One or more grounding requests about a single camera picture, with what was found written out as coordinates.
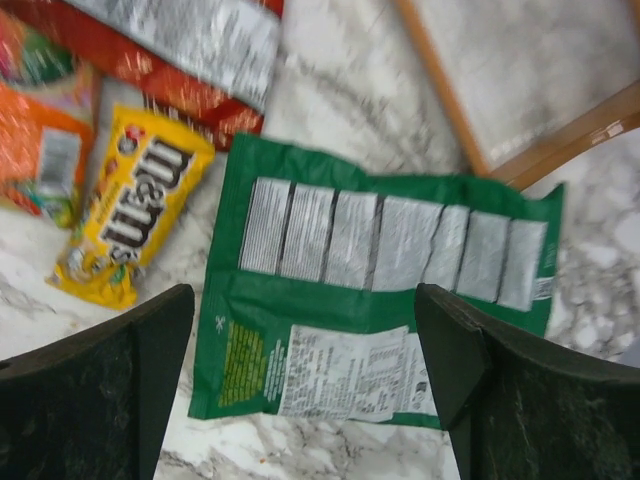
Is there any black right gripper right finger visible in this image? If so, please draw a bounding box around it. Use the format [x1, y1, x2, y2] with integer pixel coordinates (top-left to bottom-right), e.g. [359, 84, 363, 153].
[414, 284, 639, 479]

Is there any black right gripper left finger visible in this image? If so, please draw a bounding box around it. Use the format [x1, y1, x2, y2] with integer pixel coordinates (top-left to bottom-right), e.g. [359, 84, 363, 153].
[1, 284, 194, 479]

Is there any green snack bag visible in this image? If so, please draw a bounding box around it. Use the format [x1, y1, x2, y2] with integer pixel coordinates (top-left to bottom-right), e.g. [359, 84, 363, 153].
[188, 134, 565, 428]

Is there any red chip bag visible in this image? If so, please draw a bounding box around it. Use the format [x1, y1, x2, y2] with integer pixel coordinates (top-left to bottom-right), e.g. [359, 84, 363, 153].
[1, 0, 284, 151]

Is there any yellow M&M's candy bag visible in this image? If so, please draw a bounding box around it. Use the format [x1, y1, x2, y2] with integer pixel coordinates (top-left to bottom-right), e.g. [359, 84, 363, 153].
[46, 105, 215, 310]

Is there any orange snack bag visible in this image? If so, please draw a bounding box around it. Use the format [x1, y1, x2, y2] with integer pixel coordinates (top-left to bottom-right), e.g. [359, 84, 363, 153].
[1, 13, 101, 229]

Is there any wooden shelf rack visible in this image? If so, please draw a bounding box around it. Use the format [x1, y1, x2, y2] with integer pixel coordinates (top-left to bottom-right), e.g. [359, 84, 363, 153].
[395, 1, 639, 189]

